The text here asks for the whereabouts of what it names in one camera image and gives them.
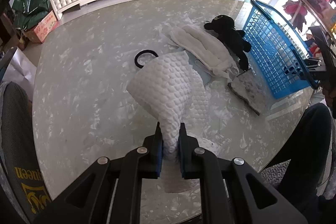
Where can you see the blue plastic basket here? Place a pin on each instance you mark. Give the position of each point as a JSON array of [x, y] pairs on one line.
[[278, 50]]

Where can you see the black plush toy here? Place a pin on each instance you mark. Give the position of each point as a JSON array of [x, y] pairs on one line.
[[224, 27]]

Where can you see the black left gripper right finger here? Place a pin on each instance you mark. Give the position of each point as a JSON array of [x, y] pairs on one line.
[[231, 190]]

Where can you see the cardboard box with red print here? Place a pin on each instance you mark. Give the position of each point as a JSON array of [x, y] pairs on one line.
[[39, 33]]

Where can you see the light blue cloth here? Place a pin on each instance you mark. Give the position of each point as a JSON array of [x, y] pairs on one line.
[[200, 68]]

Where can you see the dark chair with yellow print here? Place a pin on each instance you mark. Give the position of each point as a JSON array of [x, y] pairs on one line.
[[18, 154]]

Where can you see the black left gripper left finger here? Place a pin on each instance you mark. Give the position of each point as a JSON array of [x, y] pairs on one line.
[[108, 191]]

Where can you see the white fluffy ribbed mat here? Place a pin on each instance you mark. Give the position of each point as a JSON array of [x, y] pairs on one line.
[[206, 48]]

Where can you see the green plastic bag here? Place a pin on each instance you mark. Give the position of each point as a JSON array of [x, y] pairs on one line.
[[28, 13]]

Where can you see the grey stained cloth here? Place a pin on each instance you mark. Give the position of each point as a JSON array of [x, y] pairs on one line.
[[252, 90]]

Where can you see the white paper bag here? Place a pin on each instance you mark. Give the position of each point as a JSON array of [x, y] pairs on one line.
[[17, 68]]

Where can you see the white quilted bubble cloth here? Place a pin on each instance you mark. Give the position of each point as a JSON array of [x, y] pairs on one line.
[[170, 90]]

